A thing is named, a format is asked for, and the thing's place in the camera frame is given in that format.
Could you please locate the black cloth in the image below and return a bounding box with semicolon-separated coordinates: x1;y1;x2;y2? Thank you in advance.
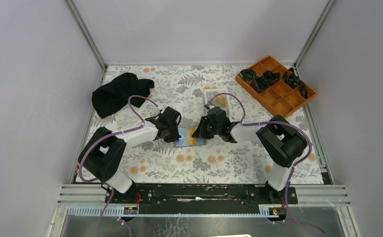
91;73;155;119

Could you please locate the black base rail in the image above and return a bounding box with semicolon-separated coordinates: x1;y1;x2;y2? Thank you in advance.
105;183;298;215

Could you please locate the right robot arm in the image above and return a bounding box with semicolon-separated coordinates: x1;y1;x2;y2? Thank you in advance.
192;107;312;203

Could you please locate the stack of cards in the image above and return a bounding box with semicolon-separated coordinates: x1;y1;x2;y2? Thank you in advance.
210;95;227;108

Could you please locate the white plastic card box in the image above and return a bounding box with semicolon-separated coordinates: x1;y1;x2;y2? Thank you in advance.
203;88;230;116

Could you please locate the floral table mat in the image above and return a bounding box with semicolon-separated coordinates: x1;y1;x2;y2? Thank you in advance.
77;65;325;185

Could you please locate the purple cable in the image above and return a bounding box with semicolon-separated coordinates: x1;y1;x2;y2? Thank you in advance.
78;95;159;237
204;92;326;237

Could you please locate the gold credit card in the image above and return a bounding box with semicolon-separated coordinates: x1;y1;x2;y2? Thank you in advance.
186;127;205;146

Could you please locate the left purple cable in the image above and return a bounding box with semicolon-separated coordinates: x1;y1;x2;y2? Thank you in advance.
78;95;159;237

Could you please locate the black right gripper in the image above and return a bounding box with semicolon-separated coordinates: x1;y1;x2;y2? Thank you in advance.
192;118;221;141

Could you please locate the dark blue rolled tie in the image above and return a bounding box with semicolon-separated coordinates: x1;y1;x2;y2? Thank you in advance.
250;71;281;93

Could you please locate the grey blue card holder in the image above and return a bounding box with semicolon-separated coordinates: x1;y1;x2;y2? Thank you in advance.
174;127;188;147

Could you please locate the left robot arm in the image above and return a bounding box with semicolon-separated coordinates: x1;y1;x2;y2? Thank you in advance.
78;107;182;203

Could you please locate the black orange rolled tie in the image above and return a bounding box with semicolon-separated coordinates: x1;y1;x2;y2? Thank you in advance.
282;67;308;99

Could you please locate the orange wooden divider tray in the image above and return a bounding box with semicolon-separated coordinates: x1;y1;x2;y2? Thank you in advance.
235;56;317;118

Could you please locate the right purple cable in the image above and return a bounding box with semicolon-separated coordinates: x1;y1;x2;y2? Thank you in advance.
204;92;326;237

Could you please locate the green yellow rolled tie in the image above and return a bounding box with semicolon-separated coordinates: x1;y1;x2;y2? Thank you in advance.
239;68;258;84

